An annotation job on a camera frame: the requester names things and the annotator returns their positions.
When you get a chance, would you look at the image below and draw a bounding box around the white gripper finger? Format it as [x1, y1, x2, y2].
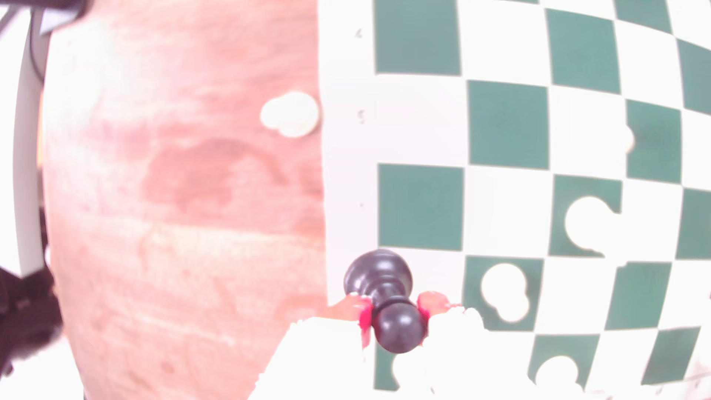
[249, 293, 376, 400]
[417, 292, 578, 400]

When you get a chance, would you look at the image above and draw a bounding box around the black chess pawn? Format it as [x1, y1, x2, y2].
[343, 249, 428, 354]

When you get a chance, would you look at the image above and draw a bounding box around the white chess pawn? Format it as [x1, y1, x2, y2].
[260, 91, 321, 139]
[480, 263, 531, 323]

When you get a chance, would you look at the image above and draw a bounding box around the white chess bishop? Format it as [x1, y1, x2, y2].
[535, 356, 581, 391]

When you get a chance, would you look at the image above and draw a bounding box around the green and white chess mat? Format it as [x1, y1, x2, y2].
[318, 0, 711, 400]

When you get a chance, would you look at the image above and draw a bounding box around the white chess knight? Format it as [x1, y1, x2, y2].
[564, 196, 625, 259]

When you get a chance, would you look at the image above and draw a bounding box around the black bulky object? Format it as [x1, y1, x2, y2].
[0, 266, 63, 379]

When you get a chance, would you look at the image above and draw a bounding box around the white curved bar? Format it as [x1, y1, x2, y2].
[12, 16, 51, 279]

